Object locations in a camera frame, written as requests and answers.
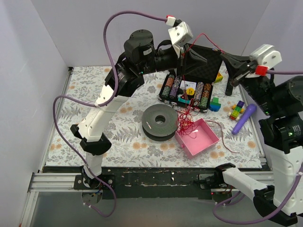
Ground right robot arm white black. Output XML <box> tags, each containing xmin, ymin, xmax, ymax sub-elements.
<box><xmin>214</xmin><ymin>51</ymin><xmax>303</xmax><ymax>227</ymax></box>

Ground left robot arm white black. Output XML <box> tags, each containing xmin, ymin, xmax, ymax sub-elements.
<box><xmin>71</xmin><ymin>26</ymin><xmax>207</xmax><ymax>189</ymax></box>

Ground yellow green toy block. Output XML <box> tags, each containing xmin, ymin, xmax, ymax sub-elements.
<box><xmin>214</xmin><ymin>72</ymin><xmax>223</xmax><ymax>83</ymax></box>

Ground purple cylindrical toy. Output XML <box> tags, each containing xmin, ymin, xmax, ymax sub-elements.
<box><xmin>232</xmin><ymin>104</ymin><xmax>257</xmax><ymax>135</ymax></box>

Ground black remote control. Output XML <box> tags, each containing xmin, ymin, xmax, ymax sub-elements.
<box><xmin>225</xmin><ymin>73</ymin><xmax>233</xmax><ymax>96</ymax></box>

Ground black poker chip case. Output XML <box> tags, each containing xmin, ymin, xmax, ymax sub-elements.
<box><xmin>158</xmin><ymin>44</ymin><xmax>223</xmax><ymax>113</ymax></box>

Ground colourful toy block stack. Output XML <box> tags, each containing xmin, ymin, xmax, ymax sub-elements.
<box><xmin>228</xmin><ymin>101</ymin><xmax>245</xmax><ymax>121</ymax></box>

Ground teal object in case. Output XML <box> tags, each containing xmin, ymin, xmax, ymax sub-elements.
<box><xmin>178</xmin><ymin>97</ymin><xmax>191</xmax><ymax>105</ymax></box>

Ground blue green toy block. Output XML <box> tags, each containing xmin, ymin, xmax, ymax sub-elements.
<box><xmin>208</xmin><ymin>97</ymin><xmax>221</xmax><ymax>112</ymax></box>

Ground floral table mat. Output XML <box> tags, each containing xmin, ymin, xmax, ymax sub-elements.
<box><xmin>45</xmin><ymin>65</ymin><xmax>263</xmax><ymax>169</ymax></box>

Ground black filament spool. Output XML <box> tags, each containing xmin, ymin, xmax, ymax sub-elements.
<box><xmin>141</xmin><ymin>104</ymin><xmax>178</xmax><ymax>141</ymax></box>

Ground pink open box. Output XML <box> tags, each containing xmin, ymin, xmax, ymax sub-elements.
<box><xmin>175</xmin><ymin>118</ymin><xmax>220</xmax><ymax>159</ymax></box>

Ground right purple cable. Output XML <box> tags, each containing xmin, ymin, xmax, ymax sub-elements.
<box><xmin>212</xmin><ymin>68</ymin><xmax>303</xmax><ymax>225</ymax></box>

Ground purple cable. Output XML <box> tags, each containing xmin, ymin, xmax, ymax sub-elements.
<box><xmin>212</xmin><ymin>68</ymin><xmax>303</xmax><ymax>225</ymax></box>
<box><xmin>52</xmin><ymin>10</ymin><xmax>176</xmax><ymax>217</ymax></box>

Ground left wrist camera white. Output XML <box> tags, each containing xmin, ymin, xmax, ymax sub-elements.
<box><xmin>168</xmin><ymin>21</ymin><xmax>193</xmax><ymax>58</ymax></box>

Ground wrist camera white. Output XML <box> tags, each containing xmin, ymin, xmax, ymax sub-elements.
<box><xmin>249</xmin><ymin>44</ymin><xmax>282</xmax><ymax>76</ymax></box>
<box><xmin>168</xmin><ymin>21</ymin><xmax>193</xmax><ymax>58</ymax></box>

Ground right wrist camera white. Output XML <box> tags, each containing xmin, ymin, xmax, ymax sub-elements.
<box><xmin>249</xmin><ymin>44</ymin><xmax>282</xmax><ymax>76</ymax></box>

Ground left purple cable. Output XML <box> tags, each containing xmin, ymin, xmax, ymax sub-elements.
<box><xmin>52</xmin><ymin>10</ymin><xmax>176</xmax><ymax>217</ymax></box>

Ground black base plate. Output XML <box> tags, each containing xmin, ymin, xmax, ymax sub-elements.
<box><xmin>73</xmin><ymin>166</ymin><xmax>243</xmax><ymax>199</ymax></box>

